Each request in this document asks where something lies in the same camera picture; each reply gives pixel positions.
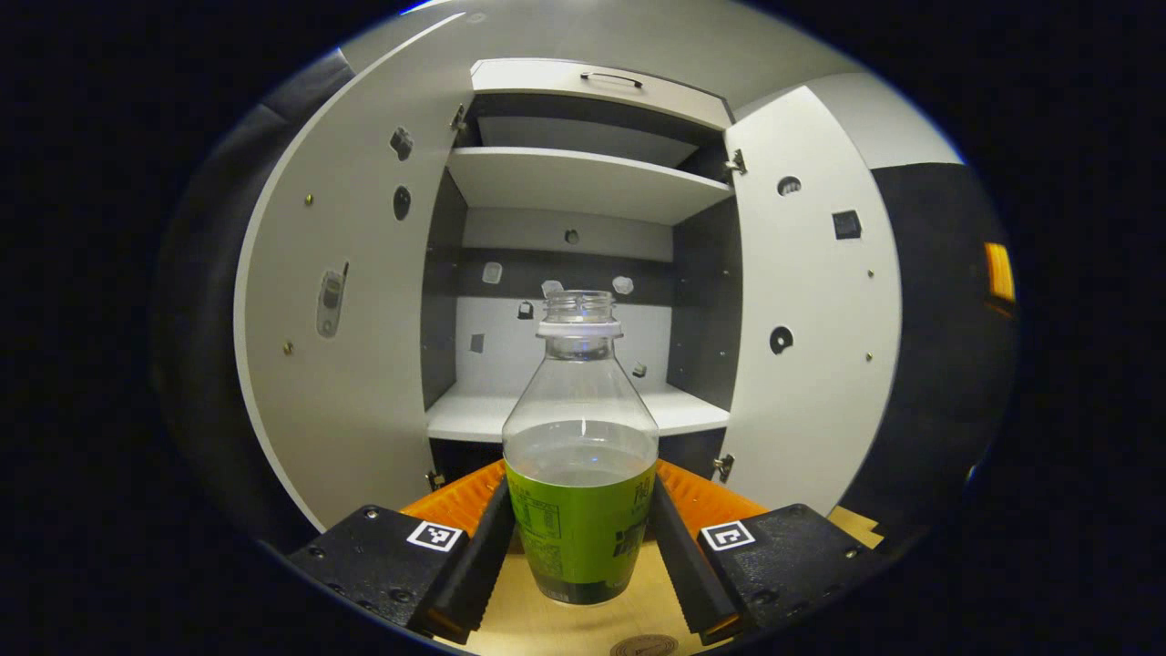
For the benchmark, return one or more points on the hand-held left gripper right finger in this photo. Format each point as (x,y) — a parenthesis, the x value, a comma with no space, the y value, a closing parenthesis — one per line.
(683,565)

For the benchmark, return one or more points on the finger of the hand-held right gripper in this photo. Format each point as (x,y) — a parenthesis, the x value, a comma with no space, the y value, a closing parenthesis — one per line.
(999,271)

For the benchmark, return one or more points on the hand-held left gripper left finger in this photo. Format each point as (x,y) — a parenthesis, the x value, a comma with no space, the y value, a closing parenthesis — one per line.
(483,565)

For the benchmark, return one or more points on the clear bottle green label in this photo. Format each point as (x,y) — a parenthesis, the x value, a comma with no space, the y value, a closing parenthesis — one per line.
(580,510)

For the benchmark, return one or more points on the white door with headphone sticker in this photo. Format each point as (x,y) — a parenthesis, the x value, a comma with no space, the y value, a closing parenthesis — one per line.
(811,410)

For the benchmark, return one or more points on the white door with camera sticker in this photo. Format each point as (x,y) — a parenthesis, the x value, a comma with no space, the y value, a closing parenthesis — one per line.
(355,364)

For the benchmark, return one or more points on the white grey cabinet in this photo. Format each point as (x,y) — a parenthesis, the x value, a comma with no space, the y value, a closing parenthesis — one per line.
(706,301)

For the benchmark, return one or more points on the metal door hinge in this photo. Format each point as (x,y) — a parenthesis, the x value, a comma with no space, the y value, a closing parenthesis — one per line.
(736,162)
(435,477)
(458,117)
(724,466)

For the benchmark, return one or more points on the white cabinet shelf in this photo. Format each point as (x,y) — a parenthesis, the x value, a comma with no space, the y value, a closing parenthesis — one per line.
(465,415)
(583,182)

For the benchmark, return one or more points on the white cabinet drawer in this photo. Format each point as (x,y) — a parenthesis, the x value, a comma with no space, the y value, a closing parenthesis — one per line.
(565,87)

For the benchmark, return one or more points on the black backdrop cloth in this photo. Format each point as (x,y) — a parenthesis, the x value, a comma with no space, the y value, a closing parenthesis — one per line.
(929,364)

